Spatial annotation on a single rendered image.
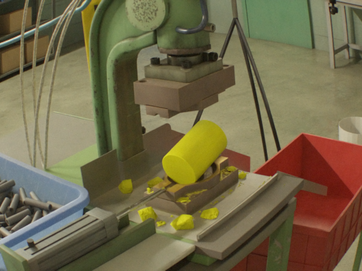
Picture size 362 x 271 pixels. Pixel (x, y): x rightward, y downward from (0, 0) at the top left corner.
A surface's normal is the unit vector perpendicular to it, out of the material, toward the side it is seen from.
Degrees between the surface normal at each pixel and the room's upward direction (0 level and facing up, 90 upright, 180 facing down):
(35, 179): 81
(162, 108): 90
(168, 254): 0
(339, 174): 90
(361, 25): 90
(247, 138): 0
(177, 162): 106
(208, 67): 90
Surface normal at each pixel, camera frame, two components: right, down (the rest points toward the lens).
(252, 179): -0.07, -0.94
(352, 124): 0.00, 0.30
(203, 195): 0.80, 0.16
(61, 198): -0.60, 0.18
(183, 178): -0.56, 0.57
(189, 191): 0.32, 0.31
